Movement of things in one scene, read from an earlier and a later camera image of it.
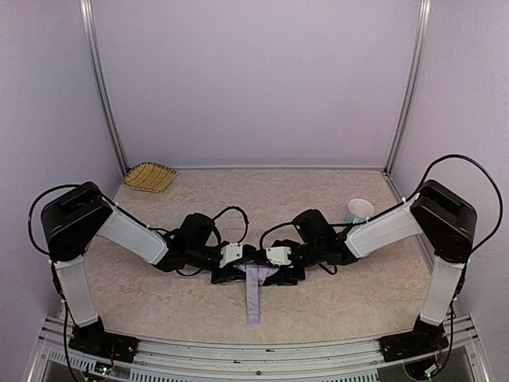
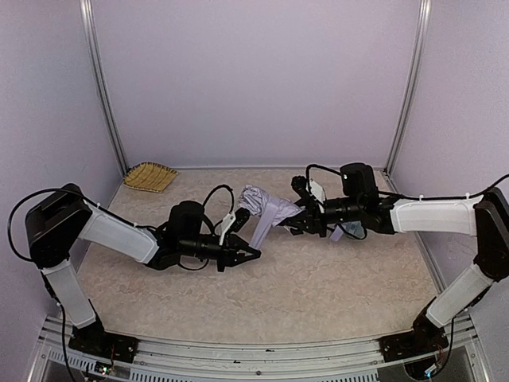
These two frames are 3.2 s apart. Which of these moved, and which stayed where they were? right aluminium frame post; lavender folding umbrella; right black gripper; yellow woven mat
Moved: lavender folding umbrella; right black gripper
Stayed: right aluminium frame post; yellow woven mat
